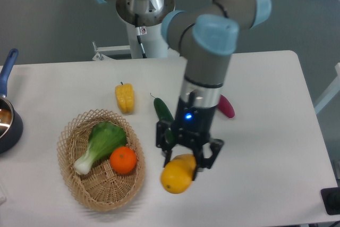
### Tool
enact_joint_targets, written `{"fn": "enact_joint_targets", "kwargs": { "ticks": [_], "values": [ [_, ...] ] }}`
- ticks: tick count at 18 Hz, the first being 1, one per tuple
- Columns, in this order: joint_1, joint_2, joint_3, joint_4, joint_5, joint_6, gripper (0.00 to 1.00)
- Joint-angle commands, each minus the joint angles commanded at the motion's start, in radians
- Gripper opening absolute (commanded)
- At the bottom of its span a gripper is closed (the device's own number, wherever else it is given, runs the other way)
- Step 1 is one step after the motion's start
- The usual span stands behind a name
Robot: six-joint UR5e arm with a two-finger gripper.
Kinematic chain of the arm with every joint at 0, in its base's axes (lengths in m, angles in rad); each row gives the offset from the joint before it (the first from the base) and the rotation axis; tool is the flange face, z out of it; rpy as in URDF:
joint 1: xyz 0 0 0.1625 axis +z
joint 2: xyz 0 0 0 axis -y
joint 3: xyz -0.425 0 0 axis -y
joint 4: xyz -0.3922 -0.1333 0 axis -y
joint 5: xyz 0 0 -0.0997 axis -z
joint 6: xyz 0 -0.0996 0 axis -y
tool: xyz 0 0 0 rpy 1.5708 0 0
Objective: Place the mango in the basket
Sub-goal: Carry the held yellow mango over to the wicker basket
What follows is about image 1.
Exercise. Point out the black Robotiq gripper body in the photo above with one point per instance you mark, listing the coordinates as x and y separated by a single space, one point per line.
191 126

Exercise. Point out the yellow mango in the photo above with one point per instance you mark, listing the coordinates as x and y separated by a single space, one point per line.
177 175

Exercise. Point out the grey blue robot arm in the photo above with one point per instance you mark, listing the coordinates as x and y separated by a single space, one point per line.
207 38

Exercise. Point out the woven wicker basket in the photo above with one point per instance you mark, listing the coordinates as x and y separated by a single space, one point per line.
102 189

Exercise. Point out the dark green cucumber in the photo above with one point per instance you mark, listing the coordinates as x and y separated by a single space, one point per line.
162 110

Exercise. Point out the purple sweet potato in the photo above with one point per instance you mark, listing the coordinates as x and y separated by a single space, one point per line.
225 107

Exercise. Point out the yellow bell pepper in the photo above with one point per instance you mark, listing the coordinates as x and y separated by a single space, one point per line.
124 94

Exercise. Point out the orange tangerine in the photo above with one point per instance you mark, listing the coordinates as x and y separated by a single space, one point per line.
123 160

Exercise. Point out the green bok choy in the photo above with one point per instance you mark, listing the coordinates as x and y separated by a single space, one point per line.
104 138

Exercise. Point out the black device at edge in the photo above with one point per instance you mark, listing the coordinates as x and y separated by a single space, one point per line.
330 198

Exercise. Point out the blue saucepan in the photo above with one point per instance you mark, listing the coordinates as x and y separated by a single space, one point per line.
11 122

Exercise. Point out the white frame at right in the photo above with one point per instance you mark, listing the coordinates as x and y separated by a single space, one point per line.
328 94

